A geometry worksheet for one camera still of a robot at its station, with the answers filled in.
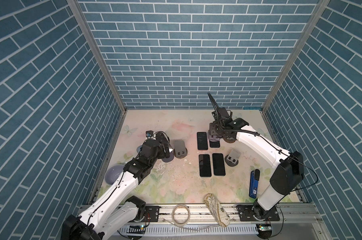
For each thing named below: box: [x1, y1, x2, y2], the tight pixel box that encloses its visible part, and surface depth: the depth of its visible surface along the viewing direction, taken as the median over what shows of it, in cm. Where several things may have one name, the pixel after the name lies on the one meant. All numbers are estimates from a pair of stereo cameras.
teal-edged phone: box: [212, 153, 226, 176], surface depth 95 cm
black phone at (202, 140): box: [196, 131, 208, 150], surface depth 104 cm
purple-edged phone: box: [198, 154, 212, 177], surface depth 91 cm
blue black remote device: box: [249, 169, 260, 199], surface depth 83 cm
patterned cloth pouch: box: [203, 193, 231, 227], surface depth 74 cm
